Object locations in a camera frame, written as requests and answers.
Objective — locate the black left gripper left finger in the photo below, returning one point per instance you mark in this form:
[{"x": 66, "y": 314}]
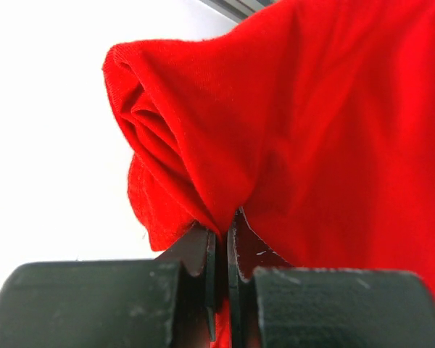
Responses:
[{"x": 165, "y": 302}]

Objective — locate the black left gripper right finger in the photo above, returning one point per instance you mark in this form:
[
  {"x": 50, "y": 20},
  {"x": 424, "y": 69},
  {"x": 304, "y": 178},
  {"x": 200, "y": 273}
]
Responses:
[{"x": 274, "y": 304}]

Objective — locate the red t shirt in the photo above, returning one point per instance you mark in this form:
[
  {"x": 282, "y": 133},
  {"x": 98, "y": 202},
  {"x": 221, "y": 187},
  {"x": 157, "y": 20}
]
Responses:
[{"x": 316, "y": 119}]

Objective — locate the aluminium frame rail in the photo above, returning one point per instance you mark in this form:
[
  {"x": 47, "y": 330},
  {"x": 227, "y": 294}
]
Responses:
[{"x": 237, "y": 10}]

